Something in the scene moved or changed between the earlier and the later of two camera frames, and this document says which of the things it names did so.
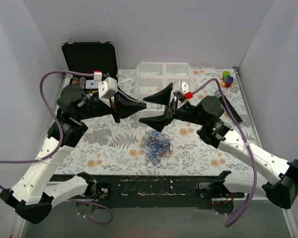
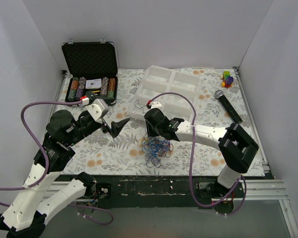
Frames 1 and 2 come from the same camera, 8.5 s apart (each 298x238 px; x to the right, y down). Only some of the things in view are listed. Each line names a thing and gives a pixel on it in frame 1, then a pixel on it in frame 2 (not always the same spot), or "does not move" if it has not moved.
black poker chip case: x=99 y=57 does not move
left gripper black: x=115 y=109 to x=105 y=127
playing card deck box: x=92 y=84 does not move
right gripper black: x=171 y=108 to x=151 y=130
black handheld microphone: x=233 y=109 does not move
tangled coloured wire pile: x=155 y=145 does not move
